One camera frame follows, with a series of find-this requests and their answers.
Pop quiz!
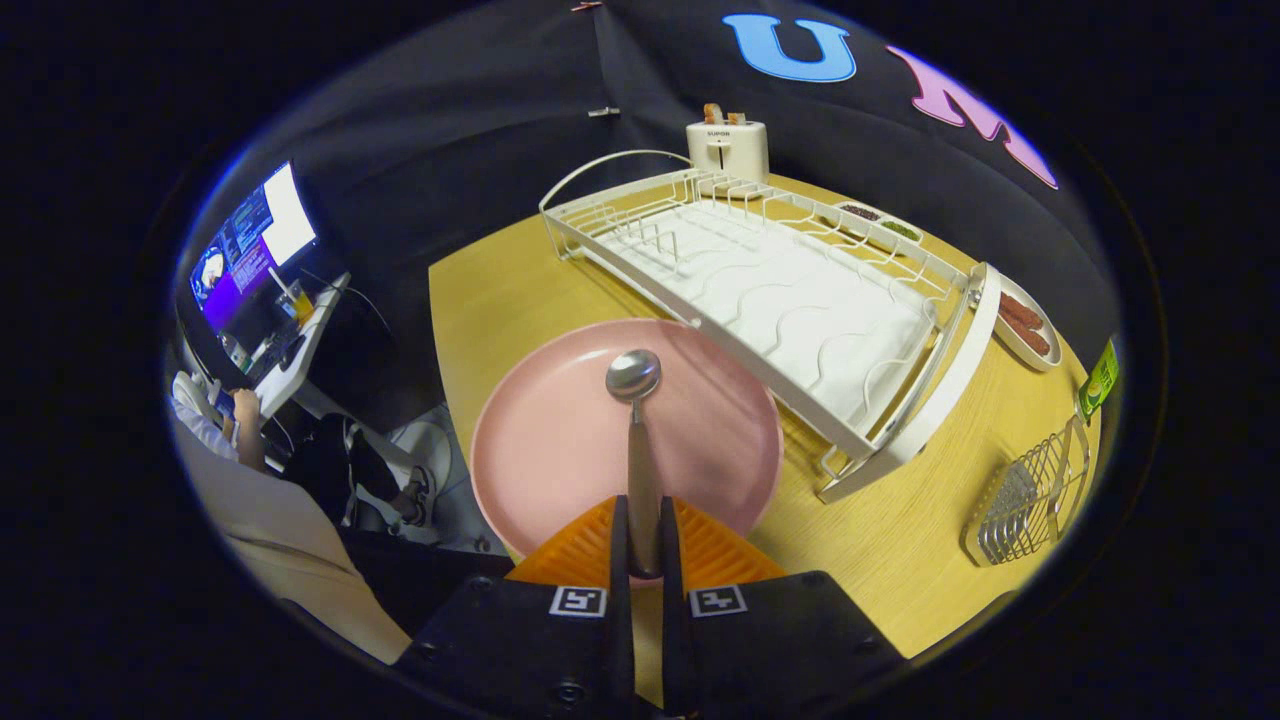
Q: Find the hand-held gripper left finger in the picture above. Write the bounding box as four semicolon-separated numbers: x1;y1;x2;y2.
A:
395;495;633;716

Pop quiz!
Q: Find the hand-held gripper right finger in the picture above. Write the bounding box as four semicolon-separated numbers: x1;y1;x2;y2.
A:
660;495;911;716

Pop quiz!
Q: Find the pink plate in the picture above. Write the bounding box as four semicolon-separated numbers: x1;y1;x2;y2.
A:
469;318;784;586

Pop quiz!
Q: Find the metal wire basket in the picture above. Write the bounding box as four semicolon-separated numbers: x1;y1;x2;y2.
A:
961;415;1091;568

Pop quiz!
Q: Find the wooden-handled metal spoon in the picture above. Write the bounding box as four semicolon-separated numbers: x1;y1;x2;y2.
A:
605;349;663;579

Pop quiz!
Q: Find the white wire dish rack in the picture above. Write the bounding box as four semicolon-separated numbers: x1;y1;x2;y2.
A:
539;149;1002;504

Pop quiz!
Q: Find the small white plate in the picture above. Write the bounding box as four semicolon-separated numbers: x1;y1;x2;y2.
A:
985;275;1063;373

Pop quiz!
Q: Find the white divided condiment dish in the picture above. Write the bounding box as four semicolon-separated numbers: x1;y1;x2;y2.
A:
833;200;926;246

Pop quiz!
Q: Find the beige garment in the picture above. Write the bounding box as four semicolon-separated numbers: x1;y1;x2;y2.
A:
172;420;413;666

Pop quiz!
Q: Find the white office desk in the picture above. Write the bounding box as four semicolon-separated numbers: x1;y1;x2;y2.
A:
255;275;421;481

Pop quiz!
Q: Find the drink cup with straw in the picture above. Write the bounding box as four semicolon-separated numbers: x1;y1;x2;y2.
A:
275;268;317;327

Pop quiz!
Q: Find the green drink bottle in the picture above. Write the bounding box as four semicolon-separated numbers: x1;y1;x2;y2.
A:
1076;338;1120;421

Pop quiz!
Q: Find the computer monitor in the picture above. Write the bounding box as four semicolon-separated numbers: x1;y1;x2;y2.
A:
188;160;319;336

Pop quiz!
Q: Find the white toaster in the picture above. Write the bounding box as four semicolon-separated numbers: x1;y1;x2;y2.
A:
686;119;770;196

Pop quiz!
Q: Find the black backdrop cloth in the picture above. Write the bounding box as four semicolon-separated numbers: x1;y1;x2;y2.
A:
230;0;1121;431

